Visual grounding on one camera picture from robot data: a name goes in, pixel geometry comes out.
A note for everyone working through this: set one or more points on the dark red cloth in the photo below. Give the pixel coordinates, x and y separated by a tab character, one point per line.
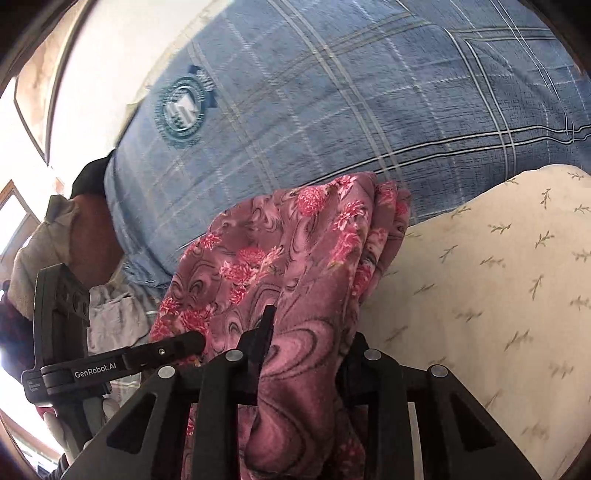
14	318

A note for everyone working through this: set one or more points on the beige towel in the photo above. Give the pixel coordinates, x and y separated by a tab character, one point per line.
41	254

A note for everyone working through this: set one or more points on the black cloth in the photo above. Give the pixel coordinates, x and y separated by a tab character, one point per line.
92	177

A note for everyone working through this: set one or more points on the cream leaf-print bed sheet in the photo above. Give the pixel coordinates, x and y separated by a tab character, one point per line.
485	300

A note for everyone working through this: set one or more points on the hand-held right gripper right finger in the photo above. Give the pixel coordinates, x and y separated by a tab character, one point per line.
358	369

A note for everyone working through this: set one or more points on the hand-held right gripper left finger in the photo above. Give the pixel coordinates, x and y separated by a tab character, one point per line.
258	350

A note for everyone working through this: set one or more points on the grey white cloth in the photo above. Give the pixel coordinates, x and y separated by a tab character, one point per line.
115	318

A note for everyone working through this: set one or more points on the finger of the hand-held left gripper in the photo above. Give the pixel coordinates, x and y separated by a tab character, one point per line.
171	348

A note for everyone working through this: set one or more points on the person's left hand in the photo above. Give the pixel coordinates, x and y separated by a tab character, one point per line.
110	408

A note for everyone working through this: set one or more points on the brown cloth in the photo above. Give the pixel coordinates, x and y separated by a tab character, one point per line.
94	235

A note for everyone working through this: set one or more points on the pink floral garment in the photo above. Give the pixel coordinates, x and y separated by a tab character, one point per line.
286	258

